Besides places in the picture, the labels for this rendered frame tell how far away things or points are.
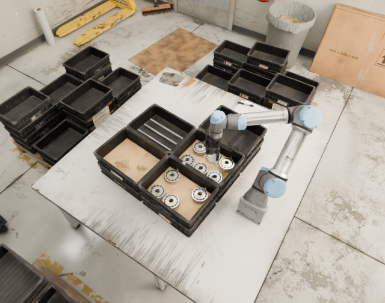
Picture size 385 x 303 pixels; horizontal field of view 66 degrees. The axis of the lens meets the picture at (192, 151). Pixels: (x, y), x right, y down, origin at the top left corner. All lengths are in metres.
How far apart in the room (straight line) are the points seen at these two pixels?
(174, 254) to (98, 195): 0.65
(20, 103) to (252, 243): 2.46
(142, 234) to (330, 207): 1.83
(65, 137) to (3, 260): 1.24
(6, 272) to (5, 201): 1.05
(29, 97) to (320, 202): 2.94
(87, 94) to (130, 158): 1.24
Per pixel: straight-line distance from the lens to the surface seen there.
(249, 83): 3.36
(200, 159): 2.03
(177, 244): 1.89
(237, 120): 1.60
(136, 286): 2.56
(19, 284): 2.28
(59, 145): 3.06
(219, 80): 3.52
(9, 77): 4.56
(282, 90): 3.19
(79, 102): 3.07
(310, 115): 1.67
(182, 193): 1.89
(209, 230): 1.92
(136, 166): 2.02
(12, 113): 3.21
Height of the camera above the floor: 2.47
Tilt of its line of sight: 52 degrees down
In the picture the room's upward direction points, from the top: 2 degrees clockwise
